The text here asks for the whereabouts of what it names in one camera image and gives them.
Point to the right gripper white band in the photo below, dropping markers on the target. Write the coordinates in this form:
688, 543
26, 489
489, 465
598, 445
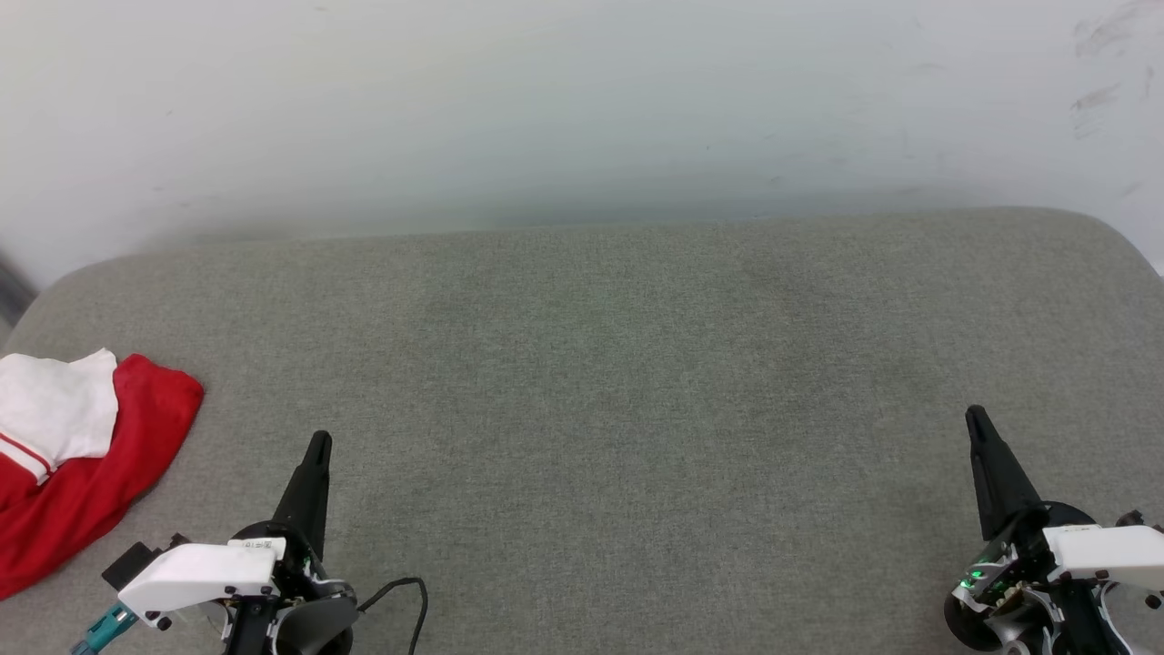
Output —
1100, 550

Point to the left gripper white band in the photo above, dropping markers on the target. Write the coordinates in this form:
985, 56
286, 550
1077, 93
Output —
205, 573

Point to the grey fabric sofa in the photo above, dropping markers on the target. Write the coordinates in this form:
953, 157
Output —
637, 391

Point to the red and white basketball jersey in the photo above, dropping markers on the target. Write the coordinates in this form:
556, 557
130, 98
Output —
109, 464

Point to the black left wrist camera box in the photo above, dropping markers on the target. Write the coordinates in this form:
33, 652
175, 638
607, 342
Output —
136, 564

